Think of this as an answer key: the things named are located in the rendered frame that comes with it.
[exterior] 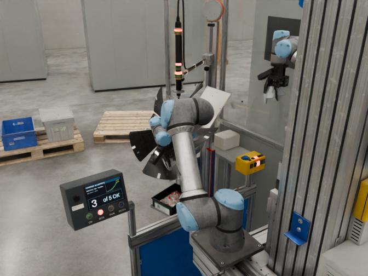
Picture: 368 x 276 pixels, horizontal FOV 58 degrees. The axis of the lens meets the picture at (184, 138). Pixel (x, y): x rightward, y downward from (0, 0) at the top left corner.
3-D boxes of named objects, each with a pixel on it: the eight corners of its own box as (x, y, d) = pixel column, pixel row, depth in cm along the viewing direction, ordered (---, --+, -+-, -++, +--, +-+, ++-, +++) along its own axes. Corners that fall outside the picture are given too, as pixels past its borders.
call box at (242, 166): (252, 164, 218) (254, 150, 214) (264, 170, 210) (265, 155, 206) (234, 171, 209) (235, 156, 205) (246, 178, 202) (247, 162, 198)
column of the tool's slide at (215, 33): (203, 214, 326) (208, 21, 254) (211, 216, 324) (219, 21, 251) (201, 218, 321) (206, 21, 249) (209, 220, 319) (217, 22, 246)
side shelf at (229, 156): (224, 142, 284) (225, 138, 283) (255, 157, 257) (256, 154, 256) (202, 148, 272) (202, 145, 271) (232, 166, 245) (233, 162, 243)
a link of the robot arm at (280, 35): (286, 32, 155) (270, 30, 160) (283, 56, 159) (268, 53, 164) (294, 30, 160) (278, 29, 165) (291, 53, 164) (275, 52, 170)
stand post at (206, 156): (201, 240, 293) (205, 117, 246) (208, 246, 286) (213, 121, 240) (197, 242, 290) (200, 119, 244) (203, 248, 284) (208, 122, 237)
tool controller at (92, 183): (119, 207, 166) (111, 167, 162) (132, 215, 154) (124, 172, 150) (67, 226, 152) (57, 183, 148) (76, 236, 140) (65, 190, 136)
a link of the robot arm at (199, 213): (223, 226, 126) (196, 92, 138) (185, 234, 122) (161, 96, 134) (213, 226, 137) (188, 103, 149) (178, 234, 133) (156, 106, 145)
